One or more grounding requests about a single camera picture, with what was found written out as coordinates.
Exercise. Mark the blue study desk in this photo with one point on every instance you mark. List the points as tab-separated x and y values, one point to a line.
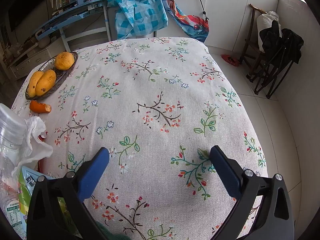
62	13

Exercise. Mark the black television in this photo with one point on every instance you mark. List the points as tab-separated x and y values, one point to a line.
25	2

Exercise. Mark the white sack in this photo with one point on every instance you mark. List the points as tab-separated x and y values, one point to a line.
265	21

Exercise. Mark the dark woven fruit basket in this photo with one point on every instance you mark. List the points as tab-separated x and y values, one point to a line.
61	76

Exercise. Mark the yellow mango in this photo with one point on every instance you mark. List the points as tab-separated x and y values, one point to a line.
33	83
64	60
46	81

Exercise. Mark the colourful printed bag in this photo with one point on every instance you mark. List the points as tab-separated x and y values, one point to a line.
190	22

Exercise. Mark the small orange peel piece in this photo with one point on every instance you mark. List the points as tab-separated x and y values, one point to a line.
38	106

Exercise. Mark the floral tablecloth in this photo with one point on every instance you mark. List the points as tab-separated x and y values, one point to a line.
150	92

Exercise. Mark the red slipper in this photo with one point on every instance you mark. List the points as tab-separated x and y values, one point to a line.
228	58

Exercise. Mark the blue checked plastic bag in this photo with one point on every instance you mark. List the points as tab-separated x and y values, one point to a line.
140	17

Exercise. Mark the dark green knitted cloth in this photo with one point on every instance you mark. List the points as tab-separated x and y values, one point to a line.
110	233

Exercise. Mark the black folding chair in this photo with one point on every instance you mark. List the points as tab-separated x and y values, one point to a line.
287	42

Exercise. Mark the clear plastic bottle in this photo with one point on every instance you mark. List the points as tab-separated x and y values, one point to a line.
8	130

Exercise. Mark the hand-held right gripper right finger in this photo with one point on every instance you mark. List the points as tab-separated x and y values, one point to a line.
225	172

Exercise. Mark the white television cabinet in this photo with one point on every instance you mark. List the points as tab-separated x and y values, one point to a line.
30	60

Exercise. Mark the wooden chair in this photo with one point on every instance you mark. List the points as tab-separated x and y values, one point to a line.
252	20

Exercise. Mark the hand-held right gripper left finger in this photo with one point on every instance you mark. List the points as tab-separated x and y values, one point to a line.
93	175

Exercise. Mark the white plastic bag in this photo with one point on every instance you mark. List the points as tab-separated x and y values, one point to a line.
32	140

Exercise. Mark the green snack packet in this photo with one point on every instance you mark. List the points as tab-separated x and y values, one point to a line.
25	187

